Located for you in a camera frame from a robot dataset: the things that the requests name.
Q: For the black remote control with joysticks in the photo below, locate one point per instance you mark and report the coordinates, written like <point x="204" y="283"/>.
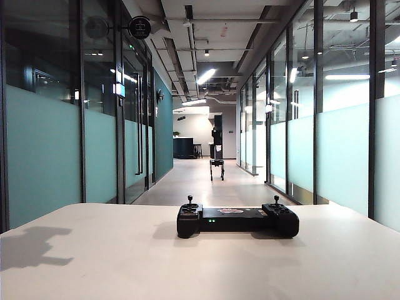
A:
<point x="231" y="220"/>

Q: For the black quadruped robot dog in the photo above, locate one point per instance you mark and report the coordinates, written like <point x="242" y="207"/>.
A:
<point x="217" y="165"/>

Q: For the dark bar stools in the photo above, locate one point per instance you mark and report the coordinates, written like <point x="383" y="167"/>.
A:
<point x="197" y="150"/>

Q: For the dark bar counter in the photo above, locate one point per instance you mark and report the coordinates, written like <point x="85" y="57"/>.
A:
<point x="183" y="148"/>

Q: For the small green plant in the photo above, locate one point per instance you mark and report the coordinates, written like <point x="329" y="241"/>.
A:
<point x="176" y="134"/>

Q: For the long linear ceiling light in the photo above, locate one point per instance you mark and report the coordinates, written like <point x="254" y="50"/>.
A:
<point x="206" y="76"/>

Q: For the round black hanging sign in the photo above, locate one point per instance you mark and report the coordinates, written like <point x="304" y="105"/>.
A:
<point x="140" y="27"/>

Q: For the white linear office light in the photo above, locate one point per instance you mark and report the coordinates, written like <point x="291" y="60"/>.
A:
<point x="347" y="77"/>

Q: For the black pendant spotlight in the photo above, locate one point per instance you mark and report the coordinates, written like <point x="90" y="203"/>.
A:
<point x="353" y="16"/>

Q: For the black wall-mounted ornament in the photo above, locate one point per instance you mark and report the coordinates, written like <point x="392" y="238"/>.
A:
<point x="160" y="96"/>

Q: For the glowing white wall lamp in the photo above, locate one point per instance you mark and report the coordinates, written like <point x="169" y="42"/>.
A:
<point x="268" y="108"/>

